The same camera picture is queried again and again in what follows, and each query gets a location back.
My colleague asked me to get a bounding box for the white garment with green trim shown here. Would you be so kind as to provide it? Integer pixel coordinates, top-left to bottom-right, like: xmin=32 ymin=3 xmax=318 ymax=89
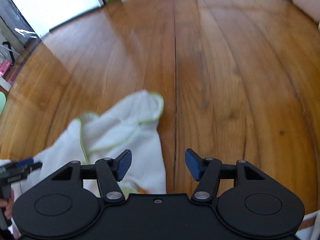
xmin=10 ymin=90 xmax=167 ymax=238

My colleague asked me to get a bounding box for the grey white brown rug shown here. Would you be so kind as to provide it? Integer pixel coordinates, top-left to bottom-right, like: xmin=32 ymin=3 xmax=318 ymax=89
xmin=296 ymin=205 xmax=320 ymax=240

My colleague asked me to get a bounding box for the person's left hand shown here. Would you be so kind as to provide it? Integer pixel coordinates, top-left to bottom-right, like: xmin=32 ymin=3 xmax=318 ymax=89
xmin=5 ymin=196 xmax=13 ymax=219

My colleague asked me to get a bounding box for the pale green object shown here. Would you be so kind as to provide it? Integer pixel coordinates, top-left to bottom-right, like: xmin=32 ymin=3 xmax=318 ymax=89
xmin=0 ymin=91 xmax=7 ymax=117

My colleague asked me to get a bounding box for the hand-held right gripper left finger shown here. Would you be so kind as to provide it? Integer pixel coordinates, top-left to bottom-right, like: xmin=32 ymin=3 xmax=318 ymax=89
xmin=49 ymin=149 xmax=132 ymax=203

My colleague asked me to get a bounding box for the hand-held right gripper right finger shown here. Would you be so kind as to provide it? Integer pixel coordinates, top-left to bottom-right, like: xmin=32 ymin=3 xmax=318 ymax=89
xmin=185 ymin=149 xmax=269 ymax=203

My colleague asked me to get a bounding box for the pink toy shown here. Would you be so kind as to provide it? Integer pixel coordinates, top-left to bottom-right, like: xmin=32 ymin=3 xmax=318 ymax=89
xmin=0 ymin=59 xmax=13 ymax=77

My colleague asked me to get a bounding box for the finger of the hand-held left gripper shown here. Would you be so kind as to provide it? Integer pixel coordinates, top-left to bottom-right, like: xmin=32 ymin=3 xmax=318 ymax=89
xmin=24 ymin=162 xmax=43 ymax=172
xmin=14 ymin=157 xmax=34 ymax=167

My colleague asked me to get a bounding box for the white door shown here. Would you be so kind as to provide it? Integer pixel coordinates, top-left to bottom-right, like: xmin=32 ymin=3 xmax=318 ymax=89
xmin=4 ymin=0 xmax=104 ymax=32

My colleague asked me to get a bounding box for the plastic covered dark rack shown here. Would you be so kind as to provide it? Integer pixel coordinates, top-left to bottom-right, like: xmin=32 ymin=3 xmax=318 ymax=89
xmin=0 ymin=0 xmax=38 ymax=63

